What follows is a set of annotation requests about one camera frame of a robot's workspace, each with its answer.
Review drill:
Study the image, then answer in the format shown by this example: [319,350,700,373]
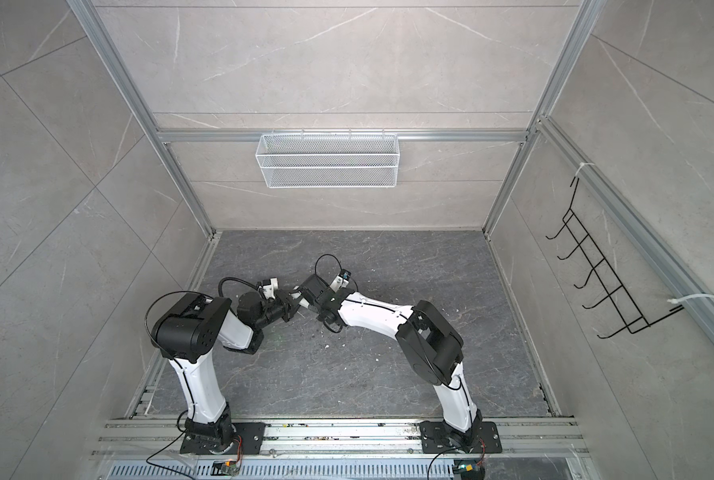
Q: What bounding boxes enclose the white cable tie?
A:
[667,293,714,305]

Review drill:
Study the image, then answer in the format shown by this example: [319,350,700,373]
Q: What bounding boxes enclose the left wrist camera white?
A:
[258,277,279,300]

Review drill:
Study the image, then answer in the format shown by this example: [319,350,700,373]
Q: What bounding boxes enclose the left green circuit board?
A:
[210,460,241,477]

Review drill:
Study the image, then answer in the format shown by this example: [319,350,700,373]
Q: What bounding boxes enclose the white wire mesh basket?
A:
[255,133,401,189]

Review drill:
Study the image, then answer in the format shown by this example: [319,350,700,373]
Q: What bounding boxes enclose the white remote control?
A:
[291,292,309,309]

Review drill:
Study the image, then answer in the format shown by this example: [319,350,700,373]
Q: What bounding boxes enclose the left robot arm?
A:
[147,290,299,453]

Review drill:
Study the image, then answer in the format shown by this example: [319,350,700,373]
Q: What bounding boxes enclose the black wire hook rack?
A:
[545,177,685,340]

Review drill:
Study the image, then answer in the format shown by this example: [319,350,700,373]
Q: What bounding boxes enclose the right green circuit board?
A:
[452,460,486,480]

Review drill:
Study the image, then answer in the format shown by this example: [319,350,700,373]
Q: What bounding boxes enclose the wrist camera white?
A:
[258,277,279,300]
[330,269,351,291]

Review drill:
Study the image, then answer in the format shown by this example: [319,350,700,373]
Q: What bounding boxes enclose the green circuit board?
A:
[452,460,486,480]
[210,460,241,477]

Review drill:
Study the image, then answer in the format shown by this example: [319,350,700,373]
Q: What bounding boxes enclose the aluminium mounting rail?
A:
[89,417,590,459]

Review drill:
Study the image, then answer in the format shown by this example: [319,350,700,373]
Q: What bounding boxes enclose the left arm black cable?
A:
[217,276,261,298]

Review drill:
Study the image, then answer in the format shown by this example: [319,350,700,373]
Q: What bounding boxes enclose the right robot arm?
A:
[297,274,482,450]

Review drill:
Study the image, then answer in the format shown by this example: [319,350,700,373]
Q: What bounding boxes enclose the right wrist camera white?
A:
[330,269,351,291]

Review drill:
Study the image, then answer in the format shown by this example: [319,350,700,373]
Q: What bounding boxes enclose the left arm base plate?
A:
[179,420,266,455]

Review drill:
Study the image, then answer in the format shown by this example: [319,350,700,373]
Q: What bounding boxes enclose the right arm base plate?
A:
[418,417,503,455]

